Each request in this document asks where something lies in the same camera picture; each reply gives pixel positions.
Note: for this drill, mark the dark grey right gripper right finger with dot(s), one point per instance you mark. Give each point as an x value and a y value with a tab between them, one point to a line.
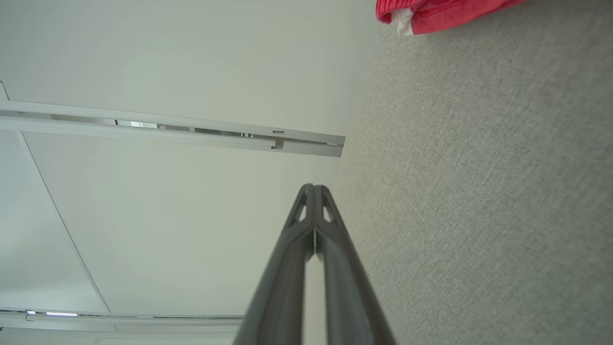
349	297

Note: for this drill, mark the grey metal partition post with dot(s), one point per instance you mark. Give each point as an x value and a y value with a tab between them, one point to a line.
143	323

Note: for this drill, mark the red shorts with white trim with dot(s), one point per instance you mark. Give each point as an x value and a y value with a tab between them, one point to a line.
445	14

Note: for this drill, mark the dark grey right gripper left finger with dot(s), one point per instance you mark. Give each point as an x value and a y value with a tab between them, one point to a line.
282	287

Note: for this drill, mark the grey double partition post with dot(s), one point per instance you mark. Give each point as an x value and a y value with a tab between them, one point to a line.
191	136

